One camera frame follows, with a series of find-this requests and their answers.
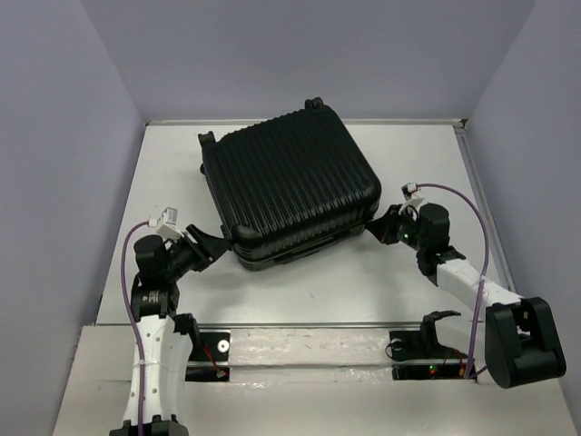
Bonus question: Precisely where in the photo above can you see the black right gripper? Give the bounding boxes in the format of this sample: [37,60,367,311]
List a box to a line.
[363,203,427,252]

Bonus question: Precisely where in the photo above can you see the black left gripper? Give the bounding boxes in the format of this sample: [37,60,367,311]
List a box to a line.
[164,223,233,279]

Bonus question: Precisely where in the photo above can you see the black hard-shell suitcase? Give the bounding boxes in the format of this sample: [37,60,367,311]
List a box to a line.
[198,97,382,272]

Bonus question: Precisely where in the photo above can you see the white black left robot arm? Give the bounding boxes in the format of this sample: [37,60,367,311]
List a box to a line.
[112,221,231,435]

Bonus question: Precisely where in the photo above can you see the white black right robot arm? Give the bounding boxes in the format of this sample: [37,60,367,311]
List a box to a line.
[366,203,566,389]

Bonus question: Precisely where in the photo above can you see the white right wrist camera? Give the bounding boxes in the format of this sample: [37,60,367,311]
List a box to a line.
[400,183,425,207]

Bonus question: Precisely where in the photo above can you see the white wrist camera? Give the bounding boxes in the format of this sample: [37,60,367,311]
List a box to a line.
[400,183,425,207]
[147,207,183,241]

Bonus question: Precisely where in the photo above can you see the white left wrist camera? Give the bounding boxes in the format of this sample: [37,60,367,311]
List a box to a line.
[147,207,183,241]

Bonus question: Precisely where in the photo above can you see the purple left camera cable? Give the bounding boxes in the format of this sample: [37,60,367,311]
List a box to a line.
[122,220,158,436]

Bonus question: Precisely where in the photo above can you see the aluminium mounting rail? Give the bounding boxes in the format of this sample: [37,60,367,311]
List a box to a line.
[200,321,420,330]

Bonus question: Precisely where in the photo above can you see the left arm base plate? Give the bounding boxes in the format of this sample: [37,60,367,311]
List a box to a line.
[174,313,231,382]

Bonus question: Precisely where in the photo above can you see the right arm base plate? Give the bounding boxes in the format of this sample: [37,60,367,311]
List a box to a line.
[384,310,478,382]

